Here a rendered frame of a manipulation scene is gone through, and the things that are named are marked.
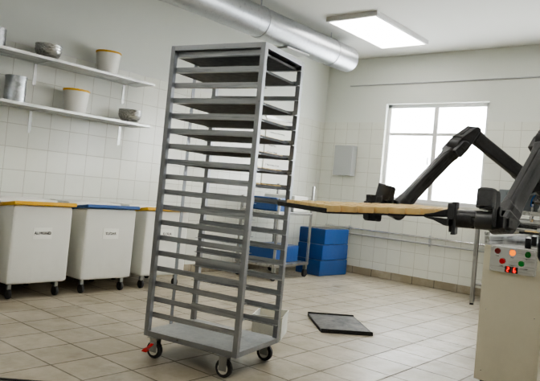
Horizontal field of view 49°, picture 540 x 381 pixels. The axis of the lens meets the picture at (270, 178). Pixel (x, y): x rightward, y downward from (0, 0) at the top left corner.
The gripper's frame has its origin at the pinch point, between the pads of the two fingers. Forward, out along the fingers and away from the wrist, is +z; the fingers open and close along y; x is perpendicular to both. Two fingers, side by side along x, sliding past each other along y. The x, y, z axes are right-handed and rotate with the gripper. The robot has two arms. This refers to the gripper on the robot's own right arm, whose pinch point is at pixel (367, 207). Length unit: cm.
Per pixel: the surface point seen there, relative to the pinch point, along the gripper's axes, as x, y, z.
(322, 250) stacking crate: -191, -73, -499
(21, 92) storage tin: -340, 66, -140
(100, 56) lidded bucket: -326, 113, -215
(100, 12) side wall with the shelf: -341, 159, -228
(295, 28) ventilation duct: -194, 175, -365
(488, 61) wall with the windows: -12, 176, -543
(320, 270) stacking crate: -193, -98, -499
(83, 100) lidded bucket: -323, 68, -194
